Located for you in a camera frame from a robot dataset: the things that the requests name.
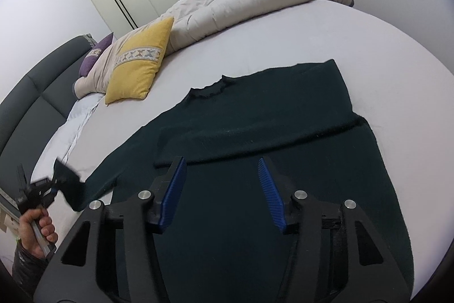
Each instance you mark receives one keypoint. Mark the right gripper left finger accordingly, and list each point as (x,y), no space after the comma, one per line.
(84,268)

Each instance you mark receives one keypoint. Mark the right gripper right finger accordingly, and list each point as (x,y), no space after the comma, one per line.
(338,255)

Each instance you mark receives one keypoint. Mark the dark green knit sweater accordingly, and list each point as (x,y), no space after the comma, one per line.
(222,244)

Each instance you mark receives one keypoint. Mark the black jacket sleeve forearm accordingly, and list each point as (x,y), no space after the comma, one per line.
(28,268)

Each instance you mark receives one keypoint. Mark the left hand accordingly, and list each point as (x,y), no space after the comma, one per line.
(35,226)

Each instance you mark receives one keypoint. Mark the white pillow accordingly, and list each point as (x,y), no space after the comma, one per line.
(64,140)

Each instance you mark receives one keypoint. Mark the dark grey headboard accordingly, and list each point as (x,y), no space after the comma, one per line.
(33,83)

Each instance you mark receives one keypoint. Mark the purple cushion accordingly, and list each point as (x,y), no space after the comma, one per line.
(94,54)

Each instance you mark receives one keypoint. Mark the yellow patterned cushion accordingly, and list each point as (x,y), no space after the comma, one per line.
(138,61)

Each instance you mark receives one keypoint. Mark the white bed mattress sheet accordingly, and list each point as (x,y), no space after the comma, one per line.
(403,92)

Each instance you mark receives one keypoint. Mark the beige duvet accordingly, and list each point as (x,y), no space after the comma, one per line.
(193,21)

